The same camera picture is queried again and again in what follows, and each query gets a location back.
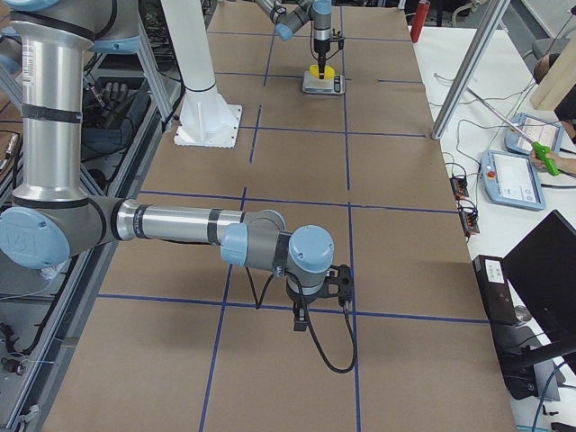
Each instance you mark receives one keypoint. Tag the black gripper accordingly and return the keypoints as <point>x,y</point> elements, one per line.
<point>321,47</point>
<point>300,301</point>

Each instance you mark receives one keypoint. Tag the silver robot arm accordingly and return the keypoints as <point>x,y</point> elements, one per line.
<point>286,24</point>
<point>52,218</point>

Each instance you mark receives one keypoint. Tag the operator hand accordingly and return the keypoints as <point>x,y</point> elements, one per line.
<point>539,164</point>

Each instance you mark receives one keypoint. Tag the silver digital kitchen scale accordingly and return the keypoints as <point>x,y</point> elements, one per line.
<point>335,85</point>

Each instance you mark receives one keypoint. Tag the red cylinder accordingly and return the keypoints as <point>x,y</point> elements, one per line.
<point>419,19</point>

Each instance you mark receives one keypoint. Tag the far black orange connector box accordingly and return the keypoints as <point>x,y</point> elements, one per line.
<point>458,180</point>

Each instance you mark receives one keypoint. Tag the black orange connector box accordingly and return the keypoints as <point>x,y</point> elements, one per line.
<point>468,214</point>
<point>458,180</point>

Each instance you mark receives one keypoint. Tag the near black orange connector box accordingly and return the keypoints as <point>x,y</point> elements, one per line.
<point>468,214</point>

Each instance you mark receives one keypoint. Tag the black computer box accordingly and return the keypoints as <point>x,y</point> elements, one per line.
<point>496,296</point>

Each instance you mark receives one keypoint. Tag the near blue teach pendant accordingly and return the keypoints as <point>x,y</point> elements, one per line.
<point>510,179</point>

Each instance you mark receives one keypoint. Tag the blue teach pendant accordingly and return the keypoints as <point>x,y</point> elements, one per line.
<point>510,179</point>
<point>548,133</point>

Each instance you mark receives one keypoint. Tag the far blue teach pendant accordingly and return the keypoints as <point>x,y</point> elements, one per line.
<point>548,133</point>

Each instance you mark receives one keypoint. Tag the black monitor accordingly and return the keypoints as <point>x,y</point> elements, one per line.
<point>541,269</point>

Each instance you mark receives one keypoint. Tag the white camera pillar with base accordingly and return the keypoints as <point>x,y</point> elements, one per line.
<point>206,119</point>

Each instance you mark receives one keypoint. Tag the aluminium frame post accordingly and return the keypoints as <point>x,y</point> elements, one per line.
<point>480,41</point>

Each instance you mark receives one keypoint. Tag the green handled reacher grabber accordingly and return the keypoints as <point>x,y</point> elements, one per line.
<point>539,149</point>

